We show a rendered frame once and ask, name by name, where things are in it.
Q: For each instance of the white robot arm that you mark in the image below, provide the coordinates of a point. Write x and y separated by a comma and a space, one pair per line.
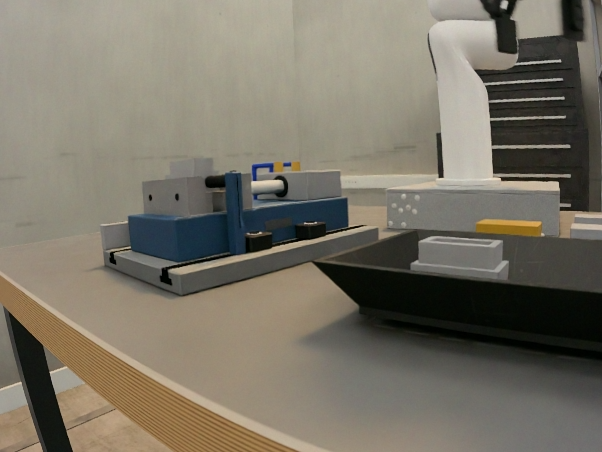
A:
456, 45

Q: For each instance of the yellow rectangular block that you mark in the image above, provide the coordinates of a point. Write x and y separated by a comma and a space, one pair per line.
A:
509, 227

